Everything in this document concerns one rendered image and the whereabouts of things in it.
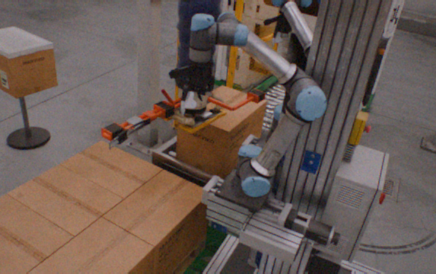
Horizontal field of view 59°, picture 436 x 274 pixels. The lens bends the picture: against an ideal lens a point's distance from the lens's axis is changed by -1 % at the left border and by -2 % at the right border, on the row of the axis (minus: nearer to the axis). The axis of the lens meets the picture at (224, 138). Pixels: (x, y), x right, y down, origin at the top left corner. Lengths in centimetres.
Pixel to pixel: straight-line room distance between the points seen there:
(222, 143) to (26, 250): 129
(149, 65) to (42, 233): 178
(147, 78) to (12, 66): 109
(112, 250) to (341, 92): 143
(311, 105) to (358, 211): 62
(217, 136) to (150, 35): 128
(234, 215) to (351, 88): 81
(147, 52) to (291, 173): 203
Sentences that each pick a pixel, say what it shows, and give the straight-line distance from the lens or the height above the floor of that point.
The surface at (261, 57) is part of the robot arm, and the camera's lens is 151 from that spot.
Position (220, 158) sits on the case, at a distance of 262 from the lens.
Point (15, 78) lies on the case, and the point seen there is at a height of 81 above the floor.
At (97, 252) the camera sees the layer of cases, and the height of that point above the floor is 54.
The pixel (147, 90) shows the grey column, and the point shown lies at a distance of 365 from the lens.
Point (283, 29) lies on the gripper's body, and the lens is 229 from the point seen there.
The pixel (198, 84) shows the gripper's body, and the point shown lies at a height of 164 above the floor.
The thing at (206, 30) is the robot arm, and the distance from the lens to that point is 132.
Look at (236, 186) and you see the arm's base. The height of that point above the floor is 108.
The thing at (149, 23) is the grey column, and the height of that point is 127.
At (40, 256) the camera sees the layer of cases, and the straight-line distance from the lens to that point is 229.
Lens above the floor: 221
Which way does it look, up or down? 32 degrees down
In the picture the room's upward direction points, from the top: 7 degrees clockwise
